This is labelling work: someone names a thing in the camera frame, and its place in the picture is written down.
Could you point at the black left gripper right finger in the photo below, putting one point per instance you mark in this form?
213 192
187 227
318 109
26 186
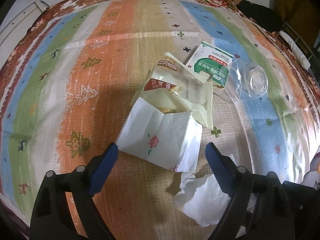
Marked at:
223 168

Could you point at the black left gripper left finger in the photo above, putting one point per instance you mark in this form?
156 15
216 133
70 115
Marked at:
100 167

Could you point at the crumpled white tissue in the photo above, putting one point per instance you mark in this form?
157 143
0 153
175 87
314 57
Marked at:
200 197

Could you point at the white folded napkin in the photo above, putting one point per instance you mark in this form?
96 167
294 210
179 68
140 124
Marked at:
171 141

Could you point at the colourful striped bed mat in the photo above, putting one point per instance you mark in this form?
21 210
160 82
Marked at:
66 93

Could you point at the clear plastic cup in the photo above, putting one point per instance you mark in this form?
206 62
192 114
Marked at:
243 80

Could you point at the cream snack wrapper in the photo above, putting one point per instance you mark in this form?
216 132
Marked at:
172 88

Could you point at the green white medicine box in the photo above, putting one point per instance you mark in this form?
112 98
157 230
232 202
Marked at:
209 62

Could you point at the black cloth on bed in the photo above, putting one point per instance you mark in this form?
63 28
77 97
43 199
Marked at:
265 17

